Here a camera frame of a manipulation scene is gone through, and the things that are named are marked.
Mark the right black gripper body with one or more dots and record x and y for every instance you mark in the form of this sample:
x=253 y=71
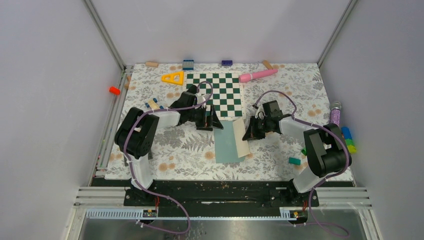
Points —
x=262 y=125

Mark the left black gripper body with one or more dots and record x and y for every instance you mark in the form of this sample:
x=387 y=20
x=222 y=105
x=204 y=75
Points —
x=199 y=116

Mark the grey-blue envelope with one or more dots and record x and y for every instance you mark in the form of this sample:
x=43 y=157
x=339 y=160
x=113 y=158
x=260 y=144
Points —
x=225 y=144

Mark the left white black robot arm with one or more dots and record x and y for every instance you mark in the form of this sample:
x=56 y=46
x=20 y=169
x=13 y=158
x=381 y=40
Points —
x=135 y=135

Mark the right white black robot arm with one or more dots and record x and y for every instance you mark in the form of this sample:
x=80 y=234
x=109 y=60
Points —
x=326 y=149

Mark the floral patterned table mat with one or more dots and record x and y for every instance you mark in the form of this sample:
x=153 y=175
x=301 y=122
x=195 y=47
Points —
x=184 y=153

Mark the green white chessboard mat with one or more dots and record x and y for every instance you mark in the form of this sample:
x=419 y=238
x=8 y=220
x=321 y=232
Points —
x=226 y=89

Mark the yellow triangle toy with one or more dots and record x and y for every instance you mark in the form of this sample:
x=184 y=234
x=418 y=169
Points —
x=176 y=78

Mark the teal small block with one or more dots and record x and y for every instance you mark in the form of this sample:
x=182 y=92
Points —
x=294 y=161

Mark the wooden toy car blue wheels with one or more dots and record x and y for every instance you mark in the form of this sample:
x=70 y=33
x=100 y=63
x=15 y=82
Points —
x=153 y=104

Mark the pink toy microphone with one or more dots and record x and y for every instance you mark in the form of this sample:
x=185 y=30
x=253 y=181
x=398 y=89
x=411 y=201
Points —
x=247 y=77

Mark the blue grey lego brick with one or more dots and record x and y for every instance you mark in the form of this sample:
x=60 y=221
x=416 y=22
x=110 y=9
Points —
x=188 y=65

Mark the purple lego brick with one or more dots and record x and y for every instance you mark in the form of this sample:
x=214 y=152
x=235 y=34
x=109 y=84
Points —
x=226 y=62

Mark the right wooden cylinder peg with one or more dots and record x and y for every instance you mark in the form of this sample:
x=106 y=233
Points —
x=267 y=65

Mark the wooden cylinder peg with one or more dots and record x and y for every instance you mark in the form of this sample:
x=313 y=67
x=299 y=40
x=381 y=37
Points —
x=267 y=65
x=151 y=64

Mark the left wooden cylinder peg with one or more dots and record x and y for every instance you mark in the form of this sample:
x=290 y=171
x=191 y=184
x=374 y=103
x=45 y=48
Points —
x=151 y=64

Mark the purple glitter microphone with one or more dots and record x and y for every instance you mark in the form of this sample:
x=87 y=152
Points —
x=335 y=113

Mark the colourful block toy pile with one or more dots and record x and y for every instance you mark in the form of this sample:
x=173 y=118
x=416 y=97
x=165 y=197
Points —
x=348 y=139

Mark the orange red small cylinder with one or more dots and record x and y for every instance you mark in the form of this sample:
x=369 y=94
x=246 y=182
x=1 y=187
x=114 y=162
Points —
x=115 y=91

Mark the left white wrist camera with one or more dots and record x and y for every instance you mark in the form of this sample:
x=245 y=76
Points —
x=201 y=98

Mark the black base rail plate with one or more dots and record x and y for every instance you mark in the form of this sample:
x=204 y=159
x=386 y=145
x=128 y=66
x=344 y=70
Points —
x=219 y=198

